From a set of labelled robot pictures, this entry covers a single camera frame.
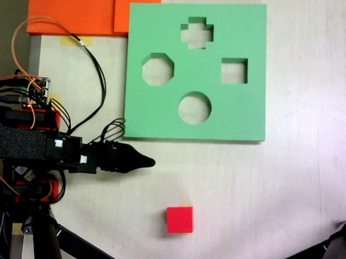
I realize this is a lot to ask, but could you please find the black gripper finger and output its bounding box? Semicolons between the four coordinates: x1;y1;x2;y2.
115;143;157;176

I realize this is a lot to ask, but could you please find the red square block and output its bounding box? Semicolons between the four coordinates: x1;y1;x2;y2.
165;205;196;235

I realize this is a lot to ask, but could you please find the large orange foam block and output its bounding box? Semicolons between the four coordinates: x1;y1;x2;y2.
26;0;130;38

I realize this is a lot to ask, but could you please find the small yellow tape piece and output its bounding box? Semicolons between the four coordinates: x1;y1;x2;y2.
49;93;62;111

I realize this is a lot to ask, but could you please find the black circuit board with inductor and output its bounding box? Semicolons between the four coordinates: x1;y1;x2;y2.
13;164;36;183

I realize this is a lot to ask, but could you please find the circuit board with green terminal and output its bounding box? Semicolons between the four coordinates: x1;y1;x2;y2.
20;76;51;109

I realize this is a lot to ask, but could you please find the thin black tripod strut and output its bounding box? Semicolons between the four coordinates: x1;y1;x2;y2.
55;223;126;259
261;238;329;259

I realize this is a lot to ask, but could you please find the thick black tripod leg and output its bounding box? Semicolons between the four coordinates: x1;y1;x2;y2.
318;214;346;259
20;209;65;259

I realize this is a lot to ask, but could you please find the black USB plug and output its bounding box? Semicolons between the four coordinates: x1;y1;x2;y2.
0;95;29;104

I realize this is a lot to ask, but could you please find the yellow tape under tripod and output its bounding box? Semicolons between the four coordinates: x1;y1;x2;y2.
11;222;25;236

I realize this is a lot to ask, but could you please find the green shape sorter board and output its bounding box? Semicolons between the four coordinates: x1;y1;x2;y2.
122;0;273;145

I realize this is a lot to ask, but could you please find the wide yellow tape strip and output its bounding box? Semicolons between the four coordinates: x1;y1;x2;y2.
60;34;94;48

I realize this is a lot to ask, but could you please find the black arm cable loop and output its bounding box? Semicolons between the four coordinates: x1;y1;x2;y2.
93;116;127;147

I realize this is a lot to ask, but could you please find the black base cable bundle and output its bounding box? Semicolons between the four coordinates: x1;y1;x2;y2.
48;98;73;131

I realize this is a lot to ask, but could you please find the red printed base mount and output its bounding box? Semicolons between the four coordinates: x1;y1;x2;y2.
14;107;63;203

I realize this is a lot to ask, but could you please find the long black cable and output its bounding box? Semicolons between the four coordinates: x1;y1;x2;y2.
65;32;110;135

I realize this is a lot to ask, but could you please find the thin orange wire loop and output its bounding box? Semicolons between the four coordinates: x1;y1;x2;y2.
10;15;73;83

